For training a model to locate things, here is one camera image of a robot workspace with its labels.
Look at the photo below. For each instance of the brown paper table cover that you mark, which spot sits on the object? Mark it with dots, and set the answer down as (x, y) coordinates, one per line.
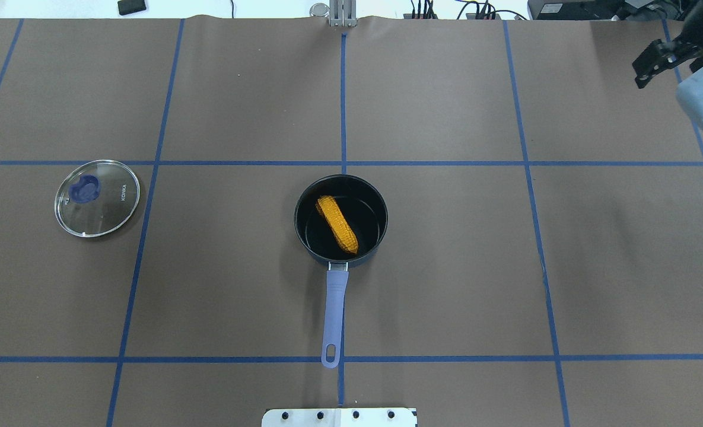
(543, 259)

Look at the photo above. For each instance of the black gripper corn side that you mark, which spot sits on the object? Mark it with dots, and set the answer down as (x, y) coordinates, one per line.
(700, 29)

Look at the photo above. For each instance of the aluminium frame post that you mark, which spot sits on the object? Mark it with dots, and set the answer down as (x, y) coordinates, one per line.
(342, 13)

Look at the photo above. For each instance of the small black square pad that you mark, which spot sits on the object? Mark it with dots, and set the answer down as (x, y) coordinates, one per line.
(128, 7)

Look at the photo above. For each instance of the dark blue saucepan purple handle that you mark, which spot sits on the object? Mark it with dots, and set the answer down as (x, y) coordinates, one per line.
(366, 212)

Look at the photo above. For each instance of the yellow corn cob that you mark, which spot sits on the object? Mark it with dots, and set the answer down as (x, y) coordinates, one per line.
(344, 236)

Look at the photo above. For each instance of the glass pot lid blue knob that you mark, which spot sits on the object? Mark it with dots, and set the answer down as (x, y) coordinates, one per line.
(97, 198)

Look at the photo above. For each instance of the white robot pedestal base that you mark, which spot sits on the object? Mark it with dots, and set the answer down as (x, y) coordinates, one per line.
(365, 416)

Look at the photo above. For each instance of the small metal cylinder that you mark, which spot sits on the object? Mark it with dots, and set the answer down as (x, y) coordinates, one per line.
(319, 10)

